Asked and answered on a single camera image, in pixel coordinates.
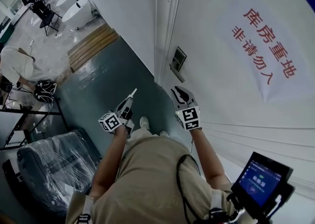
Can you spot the person's right white shoe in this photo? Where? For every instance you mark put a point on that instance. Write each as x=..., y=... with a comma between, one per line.
x=164, y=134

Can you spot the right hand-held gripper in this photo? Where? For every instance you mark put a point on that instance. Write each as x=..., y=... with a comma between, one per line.
x=189, y=118

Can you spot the black bag with white lines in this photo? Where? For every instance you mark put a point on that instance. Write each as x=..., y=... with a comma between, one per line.
x=44, y=91

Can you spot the plastic-wrapped dark suitcase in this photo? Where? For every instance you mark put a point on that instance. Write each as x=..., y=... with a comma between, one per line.
x=56, y=164

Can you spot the white door with red lettering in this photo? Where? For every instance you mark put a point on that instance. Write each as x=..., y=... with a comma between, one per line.
x=221, y=119

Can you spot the person's white shoe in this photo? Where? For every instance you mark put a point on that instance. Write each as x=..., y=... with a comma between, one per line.
x=164, y=134
x=144, y=122

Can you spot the white paper sign red characters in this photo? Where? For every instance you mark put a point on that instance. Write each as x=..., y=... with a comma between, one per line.
x=258, y=45

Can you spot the wooden slat threshold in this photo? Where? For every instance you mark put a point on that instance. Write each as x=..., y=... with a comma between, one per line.
x=93, y=45

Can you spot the person's left white shoe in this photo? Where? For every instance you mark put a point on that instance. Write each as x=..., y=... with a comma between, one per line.
x=144, y=122

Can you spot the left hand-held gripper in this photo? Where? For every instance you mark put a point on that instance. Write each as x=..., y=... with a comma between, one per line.
x=110, y=122

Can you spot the large grey display panel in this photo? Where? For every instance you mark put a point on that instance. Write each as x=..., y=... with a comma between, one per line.
x=9, y=132

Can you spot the person's beige clothing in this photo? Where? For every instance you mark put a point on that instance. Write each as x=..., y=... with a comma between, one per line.
x=147, y=181

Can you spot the black flat case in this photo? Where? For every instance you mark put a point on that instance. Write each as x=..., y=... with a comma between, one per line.
x=11, y=171

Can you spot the black metal stand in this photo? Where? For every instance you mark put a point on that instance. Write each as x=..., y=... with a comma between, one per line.
x=37, y=112

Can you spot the black folding chair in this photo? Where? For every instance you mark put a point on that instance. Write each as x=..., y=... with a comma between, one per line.
x=49, y=18

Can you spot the black chest-mounted monitor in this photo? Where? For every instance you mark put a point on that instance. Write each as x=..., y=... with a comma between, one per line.
x=261, y=181

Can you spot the person's left forearm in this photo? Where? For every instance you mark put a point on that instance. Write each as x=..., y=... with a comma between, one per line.
x=110, y=159

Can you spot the person's right forearm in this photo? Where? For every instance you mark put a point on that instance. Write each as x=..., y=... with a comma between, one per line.
x=206, y=156

